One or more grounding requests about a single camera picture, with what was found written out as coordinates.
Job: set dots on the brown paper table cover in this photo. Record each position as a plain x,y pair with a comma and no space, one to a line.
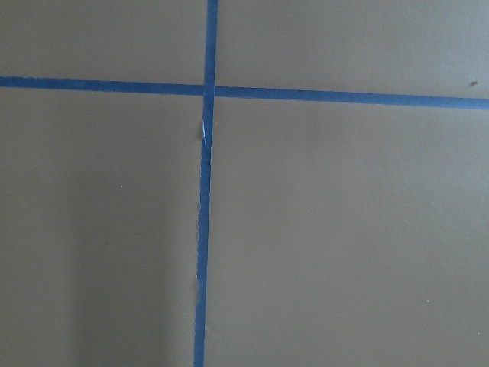
244,183

